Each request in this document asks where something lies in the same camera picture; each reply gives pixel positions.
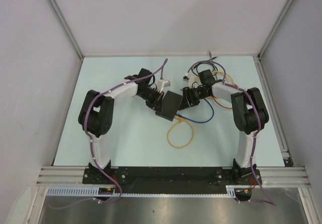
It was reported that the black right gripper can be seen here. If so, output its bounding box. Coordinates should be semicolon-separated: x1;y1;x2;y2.
179;86;209;110

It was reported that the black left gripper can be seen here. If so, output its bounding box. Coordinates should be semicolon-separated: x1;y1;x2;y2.
137;88;165;114

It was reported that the blue ethernet cable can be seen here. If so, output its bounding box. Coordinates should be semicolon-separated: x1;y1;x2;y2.
176;98;214;124

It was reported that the black network switch box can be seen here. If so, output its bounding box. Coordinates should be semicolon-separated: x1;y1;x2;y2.
155;91;183;121

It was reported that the red ethernet cable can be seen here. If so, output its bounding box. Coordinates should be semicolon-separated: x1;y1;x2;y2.
212;79;238;109

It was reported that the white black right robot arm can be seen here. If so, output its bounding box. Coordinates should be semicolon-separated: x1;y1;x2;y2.
179;70;269;184

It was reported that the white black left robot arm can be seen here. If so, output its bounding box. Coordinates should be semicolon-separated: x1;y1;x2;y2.
78;68;171;184

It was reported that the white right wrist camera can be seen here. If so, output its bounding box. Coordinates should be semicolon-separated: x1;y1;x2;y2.
183;72;199;88

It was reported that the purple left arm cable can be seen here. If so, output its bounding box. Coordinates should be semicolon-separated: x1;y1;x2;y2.
47;58;169;209

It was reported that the black thin cable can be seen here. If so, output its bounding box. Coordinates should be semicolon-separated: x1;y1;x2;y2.
190;56;219;75

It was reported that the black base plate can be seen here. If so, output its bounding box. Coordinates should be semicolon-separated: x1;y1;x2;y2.
82;165;262;196

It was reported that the aluminium right side rail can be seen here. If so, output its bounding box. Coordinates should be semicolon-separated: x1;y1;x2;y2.
253;55;294;167

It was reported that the white slotted cable duct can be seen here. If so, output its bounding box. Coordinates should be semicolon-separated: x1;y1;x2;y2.
47;186;235;198

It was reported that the aluminium front frame rail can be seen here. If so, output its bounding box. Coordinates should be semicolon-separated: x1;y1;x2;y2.
36;166;311;188

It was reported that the aluminium right corner post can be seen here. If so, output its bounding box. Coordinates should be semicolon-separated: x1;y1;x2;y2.
257;0;295;59

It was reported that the aluminium corner post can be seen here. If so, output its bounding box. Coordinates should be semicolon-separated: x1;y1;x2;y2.
257;0;295;59
47;0;84;61

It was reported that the aluminium left corner post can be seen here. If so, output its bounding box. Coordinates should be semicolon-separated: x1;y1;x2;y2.
47;0;84;61

